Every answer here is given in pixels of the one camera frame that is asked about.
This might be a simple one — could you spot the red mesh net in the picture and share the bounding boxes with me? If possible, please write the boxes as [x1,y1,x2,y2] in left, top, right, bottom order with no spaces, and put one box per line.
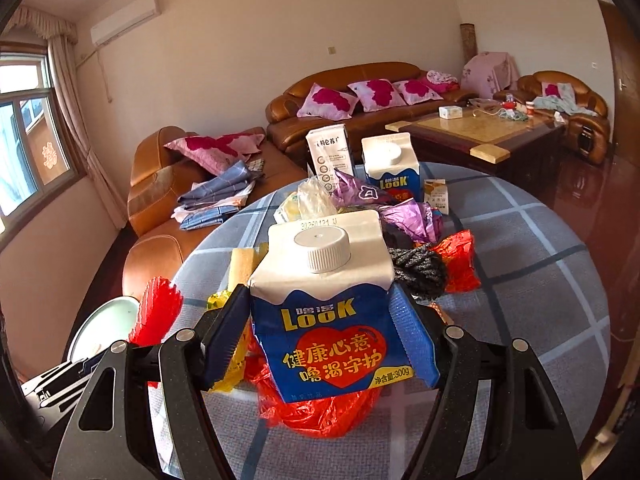
[128,276,183,347]

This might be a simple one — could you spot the blue Look milk carton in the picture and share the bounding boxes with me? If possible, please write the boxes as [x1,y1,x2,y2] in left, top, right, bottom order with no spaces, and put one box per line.
[248,210,440,403]

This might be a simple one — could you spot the purple foil wrapper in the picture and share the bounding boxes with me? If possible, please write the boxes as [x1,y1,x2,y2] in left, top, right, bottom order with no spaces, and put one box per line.
[330,169,442,245]

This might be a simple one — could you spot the mint green trash bin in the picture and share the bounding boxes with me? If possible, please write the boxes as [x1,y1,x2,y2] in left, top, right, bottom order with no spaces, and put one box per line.
[66,296,139,362]

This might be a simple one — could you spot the yellow plastic wrapper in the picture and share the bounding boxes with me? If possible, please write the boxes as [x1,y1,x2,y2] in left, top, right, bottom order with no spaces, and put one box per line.
[203,285,250,392]

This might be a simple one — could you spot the small red plastic bag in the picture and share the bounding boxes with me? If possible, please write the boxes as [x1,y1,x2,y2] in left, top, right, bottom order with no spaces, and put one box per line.
[432,230,480,294]

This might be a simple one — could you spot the grey plaid tablecloth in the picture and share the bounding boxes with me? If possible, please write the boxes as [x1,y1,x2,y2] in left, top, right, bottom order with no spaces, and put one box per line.
[146,160,612,480]

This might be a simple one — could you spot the black grey yarn bundle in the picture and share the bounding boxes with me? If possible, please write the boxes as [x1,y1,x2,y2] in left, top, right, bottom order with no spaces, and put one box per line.
[388,245,448,300]

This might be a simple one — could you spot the brown leather chaise sofa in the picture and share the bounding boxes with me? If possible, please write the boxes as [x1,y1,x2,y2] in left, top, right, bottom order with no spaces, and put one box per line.
[122,126,306,299]

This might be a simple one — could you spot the beige sponge block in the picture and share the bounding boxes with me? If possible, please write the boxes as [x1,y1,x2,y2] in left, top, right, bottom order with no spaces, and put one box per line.
[227,247,257,292]

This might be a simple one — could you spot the small beige drink box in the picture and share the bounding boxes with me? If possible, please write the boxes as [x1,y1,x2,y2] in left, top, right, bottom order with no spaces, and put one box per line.
[423,179,449,214]

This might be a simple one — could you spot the folded blue plaid cloths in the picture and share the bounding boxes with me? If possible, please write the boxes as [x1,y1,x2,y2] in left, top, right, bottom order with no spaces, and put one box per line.
[171,158,265,231]

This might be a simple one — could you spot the dark wood coffee table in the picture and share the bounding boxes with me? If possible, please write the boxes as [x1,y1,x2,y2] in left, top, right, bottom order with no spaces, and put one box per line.
[385,108,565,194]

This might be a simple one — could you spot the clear plastic bag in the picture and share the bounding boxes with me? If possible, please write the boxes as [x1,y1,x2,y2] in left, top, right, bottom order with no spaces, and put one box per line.
[296,177,337,220]

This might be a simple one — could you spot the pink floral pillow on chaise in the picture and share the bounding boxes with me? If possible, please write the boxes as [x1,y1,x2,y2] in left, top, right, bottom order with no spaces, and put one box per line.
[165,132,265,176]

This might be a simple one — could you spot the pale yellow snack packet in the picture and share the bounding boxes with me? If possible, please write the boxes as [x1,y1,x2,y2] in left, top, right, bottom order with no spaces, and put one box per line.
[273,192,300,224]

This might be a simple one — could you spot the white tissue box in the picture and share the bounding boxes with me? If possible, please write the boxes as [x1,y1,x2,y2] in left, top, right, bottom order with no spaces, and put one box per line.
[438,105,463,120]

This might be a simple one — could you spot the tall white paper carton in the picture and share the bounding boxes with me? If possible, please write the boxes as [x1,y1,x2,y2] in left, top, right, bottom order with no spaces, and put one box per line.
[306,124,354,193]

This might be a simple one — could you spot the brown leather armchair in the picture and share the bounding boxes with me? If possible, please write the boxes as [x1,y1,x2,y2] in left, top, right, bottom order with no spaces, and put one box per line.
[494,70,611,165]

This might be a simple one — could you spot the light cloth on armchair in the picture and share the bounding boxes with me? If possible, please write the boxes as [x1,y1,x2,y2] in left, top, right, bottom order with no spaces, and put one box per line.
[533,82,597,116]

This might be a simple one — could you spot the brown wooden door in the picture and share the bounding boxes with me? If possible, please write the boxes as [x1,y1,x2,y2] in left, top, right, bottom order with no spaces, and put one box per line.
[599,0,640,167]

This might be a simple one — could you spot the pink floral pillow right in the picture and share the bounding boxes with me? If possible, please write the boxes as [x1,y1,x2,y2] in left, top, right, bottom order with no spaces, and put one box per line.
[394,79,444,106]

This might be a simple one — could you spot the pink folded blanket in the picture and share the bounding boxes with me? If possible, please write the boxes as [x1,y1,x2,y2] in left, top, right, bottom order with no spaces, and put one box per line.
[424,70,460,94]

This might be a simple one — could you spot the pink floral pillow middle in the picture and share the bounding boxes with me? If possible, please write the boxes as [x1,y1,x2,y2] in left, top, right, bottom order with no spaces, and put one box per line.
[348,79,407,113]

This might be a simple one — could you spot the brown leather three-seat sofa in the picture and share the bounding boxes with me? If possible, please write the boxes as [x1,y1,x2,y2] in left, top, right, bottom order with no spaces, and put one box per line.
[264,60,478,156]

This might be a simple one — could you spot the pink cloth covered object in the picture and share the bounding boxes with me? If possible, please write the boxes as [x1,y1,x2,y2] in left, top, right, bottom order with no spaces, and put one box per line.
[460,52,520,99]

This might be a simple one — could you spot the beige window curtain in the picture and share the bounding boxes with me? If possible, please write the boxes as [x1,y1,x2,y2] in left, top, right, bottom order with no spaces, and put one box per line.
[4,6,127,230]

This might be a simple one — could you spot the pink floral pillow left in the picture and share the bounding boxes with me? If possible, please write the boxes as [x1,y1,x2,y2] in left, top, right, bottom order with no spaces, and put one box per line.
[296,84,359,122]

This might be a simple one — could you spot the window with wooden frame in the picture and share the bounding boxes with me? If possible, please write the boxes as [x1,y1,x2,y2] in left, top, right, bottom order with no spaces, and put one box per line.
[1,41,86,247]

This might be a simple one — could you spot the white wall air conditioner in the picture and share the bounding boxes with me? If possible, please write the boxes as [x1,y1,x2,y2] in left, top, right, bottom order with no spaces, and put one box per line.
[90,0,160,48]

